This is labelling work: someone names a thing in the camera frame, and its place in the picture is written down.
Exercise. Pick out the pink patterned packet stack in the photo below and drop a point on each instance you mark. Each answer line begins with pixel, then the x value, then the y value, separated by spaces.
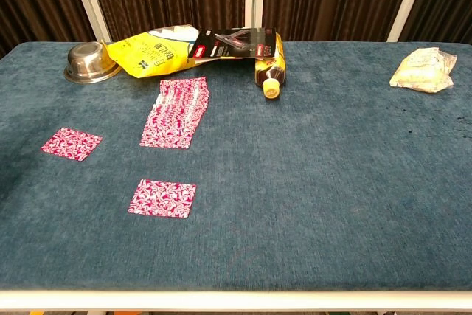
pixel 177 116

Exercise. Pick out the brown tea bottle yellow cap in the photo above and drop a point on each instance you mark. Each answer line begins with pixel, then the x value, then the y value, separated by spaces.
pixel 271 75

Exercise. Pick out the blue velvet table cloth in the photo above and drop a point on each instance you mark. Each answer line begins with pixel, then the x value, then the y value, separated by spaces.
pixel 295 189

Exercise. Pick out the black cardboard product package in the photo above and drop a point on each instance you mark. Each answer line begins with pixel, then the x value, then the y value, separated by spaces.
pixel 236 44

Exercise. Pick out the yellow snack bag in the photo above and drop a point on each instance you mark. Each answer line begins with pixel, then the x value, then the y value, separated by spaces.
pixel 155 53

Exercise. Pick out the stainless steel bowl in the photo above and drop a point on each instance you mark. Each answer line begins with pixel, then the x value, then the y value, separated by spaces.
pixel 88 60

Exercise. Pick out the clear plastic food packet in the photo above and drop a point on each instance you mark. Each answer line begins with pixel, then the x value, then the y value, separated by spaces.
pixel 424 69

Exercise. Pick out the white table frame edge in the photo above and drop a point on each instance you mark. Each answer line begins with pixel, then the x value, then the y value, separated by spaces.
pixel 236 300

